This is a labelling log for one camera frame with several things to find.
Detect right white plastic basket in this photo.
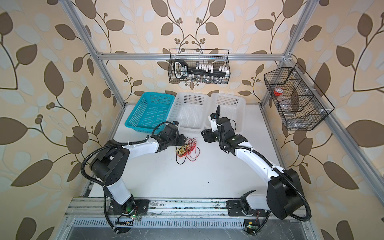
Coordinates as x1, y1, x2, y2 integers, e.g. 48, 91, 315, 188
205, 93, 246, 134

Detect back black wire basket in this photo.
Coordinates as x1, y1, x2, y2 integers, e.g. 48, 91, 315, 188
168, 48, 231, 85

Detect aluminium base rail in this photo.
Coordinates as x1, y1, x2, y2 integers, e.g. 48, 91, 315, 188
64, 197, 313, 229

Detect black tool with vials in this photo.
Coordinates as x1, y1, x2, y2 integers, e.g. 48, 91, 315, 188
173, 60, 231, 79

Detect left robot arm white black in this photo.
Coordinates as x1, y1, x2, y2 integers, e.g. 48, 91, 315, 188
80, 121, 186, 215

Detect side black wire basket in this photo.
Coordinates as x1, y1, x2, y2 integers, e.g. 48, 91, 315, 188
264, 63, 335, 131

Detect aluminium frame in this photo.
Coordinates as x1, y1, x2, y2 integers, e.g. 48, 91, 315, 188
60, 1, 384, 203

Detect red capped item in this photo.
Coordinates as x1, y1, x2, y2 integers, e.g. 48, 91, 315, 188
273, 87, 284, 97

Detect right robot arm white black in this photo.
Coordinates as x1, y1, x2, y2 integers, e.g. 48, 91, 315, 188
201, 106, 312, 222

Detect red wires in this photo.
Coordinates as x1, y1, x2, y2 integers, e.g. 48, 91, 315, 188
176, 137, 200, 162

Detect white plastic basket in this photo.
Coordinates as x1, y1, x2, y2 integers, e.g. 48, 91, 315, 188
205, 93, 246, 134
167, 93, 211, 133

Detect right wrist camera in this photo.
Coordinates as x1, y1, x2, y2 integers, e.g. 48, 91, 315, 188
210, 113, 220, 132

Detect teal plastic basket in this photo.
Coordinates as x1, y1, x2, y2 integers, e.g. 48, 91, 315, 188
125, 93, 175, 135

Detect middle white plastic basket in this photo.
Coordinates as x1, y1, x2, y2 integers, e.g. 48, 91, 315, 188
167, 93, 211, 133

